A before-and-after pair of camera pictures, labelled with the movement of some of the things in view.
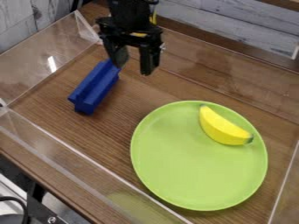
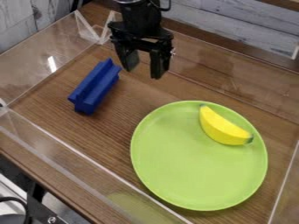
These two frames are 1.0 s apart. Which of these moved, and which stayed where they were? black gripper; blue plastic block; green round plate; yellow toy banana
Moved: black gripper
Stayed: yellow toy banana; green round plate; blue plastic block
